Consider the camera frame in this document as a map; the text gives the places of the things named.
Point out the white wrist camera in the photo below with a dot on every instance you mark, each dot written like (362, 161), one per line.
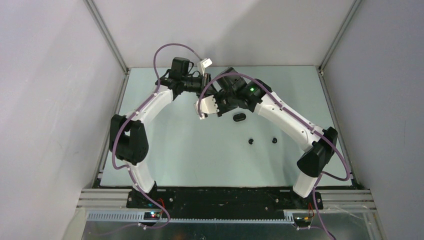
(206, 106)
(203, 64)

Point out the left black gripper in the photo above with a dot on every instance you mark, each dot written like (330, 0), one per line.
(204, 80)

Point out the aluminium frame rail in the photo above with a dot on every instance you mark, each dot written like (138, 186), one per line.
(334, 201)

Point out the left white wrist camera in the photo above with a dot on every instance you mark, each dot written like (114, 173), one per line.
(203, 64)

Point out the controller board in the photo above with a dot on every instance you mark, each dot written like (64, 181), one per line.
(152, 215)
(303, 219)

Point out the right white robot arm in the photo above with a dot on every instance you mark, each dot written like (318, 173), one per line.
(318, 144)

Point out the right controller board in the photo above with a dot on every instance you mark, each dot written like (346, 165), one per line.
(303, 219)

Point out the left controller board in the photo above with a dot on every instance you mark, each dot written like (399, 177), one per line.
(152, 215)

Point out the black earbud charging case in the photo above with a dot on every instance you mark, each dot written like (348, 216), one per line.
(239, 117)

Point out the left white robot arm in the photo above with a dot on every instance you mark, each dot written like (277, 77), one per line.
(128, 139)

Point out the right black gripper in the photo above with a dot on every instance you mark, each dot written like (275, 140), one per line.
(222, 110)

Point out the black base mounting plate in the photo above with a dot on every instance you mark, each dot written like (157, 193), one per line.
(224, 203)

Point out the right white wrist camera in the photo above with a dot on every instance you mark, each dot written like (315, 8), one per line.
(206, 106)

